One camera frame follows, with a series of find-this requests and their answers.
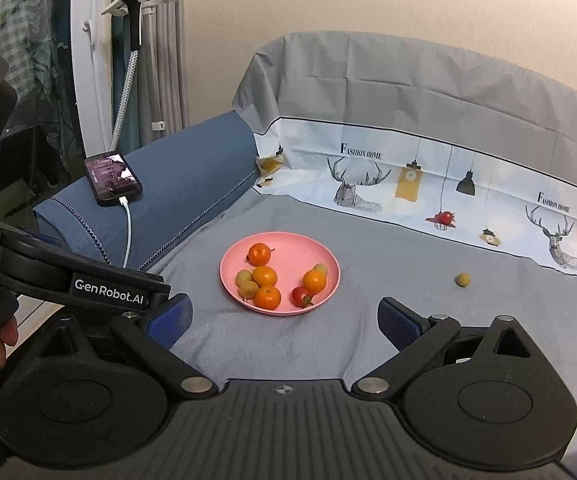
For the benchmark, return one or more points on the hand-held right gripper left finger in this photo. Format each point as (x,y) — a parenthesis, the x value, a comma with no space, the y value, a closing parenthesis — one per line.
(171,320)

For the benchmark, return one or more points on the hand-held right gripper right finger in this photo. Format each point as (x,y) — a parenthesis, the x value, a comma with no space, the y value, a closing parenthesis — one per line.
(398,325)

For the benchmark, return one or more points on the yellow-green longan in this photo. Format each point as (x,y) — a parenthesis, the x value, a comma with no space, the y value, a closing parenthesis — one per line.
(247,289)
(463,279)
(320,268)
(244,276)

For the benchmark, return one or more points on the orange mandarin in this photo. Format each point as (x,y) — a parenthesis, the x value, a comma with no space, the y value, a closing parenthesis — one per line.
(260,254)
(314,281)
(264,276)
(267,297)

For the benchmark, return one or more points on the red cherry tomato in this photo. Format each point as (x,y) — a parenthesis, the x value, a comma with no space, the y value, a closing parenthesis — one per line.
(300,296)
(447,217)

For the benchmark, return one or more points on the pink plate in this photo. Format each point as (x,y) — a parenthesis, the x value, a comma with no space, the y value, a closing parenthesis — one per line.
(293,255)

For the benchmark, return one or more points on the black smartphone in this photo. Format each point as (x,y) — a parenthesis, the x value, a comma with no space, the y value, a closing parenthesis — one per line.
(111,177)

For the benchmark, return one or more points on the blue sofa armrest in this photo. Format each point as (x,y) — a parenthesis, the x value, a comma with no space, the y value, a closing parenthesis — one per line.
(183,170)

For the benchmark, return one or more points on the white clip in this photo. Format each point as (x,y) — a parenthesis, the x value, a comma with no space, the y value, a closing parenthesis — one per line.
(157,125)

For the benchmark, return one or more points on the hanging plaid clothes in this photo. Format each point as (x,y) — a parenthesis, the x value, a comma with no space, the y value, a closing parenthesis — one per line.
(23,25)

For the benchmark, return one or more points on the grey printed cover cloth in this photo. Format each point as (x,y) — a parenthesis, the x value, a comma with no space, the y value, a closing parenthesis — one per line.
(368,85)

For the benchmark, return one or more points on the grey curtain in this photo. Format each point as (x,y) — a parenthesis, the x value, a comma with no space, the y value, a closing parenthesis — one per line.
(168,60)

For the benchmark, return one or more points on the white door frame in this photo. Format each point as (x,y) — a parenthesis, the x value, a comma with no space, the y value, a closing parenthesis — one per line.
(88,85)

